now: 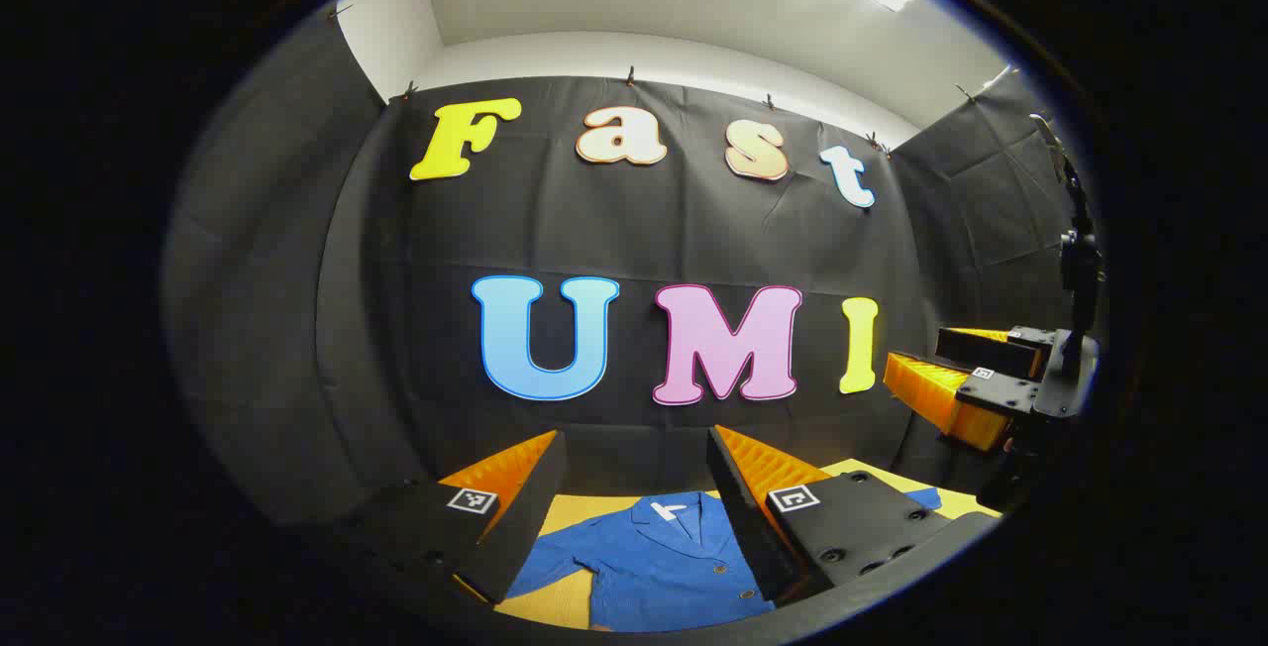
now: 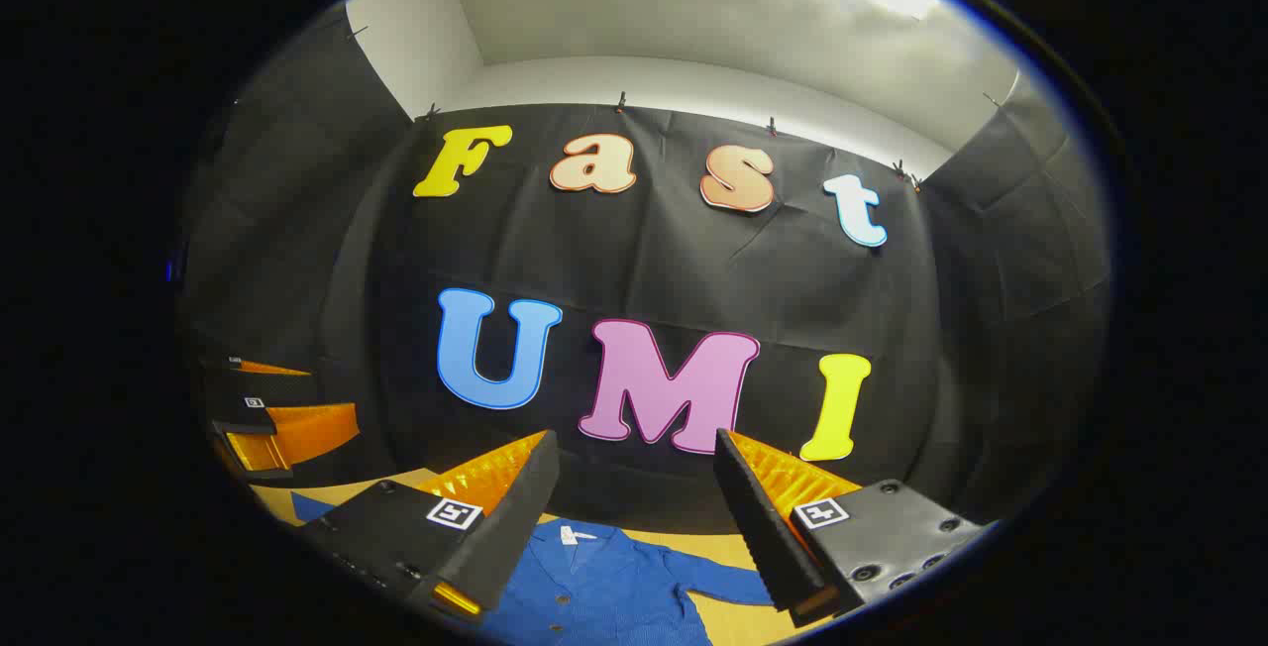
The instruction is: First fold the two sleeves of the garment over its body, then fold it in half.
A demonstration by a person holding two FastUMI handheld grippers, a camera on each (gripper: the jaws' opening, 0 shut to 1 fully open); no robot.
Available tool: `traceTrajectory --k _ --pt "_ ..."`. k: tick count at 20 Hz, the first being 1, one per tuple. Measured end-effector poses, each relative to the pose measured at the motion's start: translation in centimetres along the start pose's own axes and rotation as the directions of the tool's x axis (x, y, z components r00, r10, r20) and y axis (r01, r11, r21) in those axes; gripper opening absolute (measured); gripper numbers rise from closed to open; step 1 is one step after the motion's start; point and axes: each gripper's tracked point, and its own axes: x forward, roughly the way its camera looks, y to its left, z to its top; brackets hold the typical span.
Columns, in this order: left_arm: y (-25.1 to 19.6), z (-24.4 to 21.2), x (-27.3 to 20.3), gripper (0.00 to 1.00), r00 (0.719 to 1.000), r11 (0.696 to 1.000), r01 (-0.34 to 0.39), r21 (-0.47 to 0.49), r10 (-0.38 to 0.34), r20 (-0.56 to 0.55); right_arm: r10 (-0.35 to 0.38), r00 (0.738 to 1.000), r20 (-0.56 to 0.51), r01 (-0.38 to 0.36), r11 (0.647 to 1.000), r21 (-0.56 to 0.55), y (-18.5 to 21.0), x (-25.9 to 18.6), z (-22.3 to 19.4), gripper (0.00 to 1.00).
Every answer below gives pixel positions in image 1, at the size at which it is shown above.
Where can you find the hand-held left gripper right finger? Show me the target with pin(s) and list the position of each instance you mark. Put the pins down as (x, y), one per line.
(743, 507)

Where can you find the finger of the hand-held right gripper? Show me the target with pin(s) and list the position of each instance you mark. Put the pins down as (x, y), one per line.
(991, 349)
(941, 393)

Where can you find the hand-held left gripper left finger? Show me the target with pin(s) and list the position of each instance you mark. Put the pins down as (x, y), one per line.
(525, 507)

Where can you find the black backdrop cloth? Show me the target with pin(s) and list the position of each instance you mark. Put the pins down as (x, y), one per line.
(396, 329)

